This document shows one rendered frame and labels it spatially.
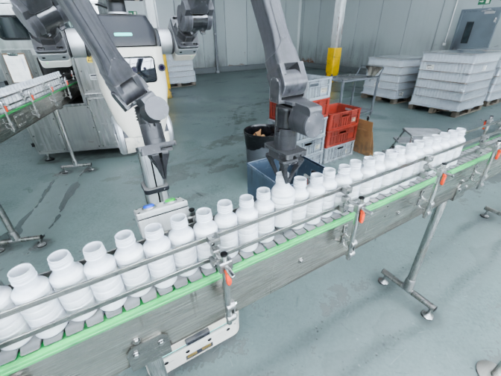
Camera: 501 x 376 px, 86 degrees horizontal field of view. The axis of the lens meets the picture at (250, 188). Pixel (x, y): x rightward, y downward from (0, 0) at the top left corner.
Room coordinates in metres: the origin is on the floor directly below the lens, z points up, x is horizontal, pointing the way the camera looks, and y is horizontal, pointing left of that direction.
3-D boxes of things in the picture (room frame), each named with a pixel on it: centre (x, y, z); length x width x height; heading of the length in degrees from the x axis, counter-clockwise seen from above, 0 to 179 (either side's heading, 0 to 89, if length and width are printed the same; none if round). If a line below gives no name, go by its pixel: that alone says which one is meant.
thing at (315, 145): (3.20, -0.58, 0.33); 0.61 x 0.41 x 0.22; 127
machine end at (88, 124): (4.36, 2.51, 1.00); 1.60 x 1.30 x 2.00; 12
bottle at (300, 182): (0.69, -0.14, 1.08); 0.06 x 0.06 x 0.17
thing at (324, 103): (3.21, -0.58, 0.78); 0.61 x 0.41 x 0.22; 127
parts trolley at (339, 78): (5.31, -1.89, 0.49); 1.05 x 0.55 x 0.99; 120
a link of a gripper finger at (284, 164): (0.66, -0.09, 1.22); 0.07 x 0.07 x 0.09; 30
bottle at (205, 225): (0.53, 0.11, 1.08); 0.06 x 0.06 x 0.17
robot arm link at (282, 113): (0.66, -0.09, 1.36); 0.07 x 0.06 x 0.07; 31
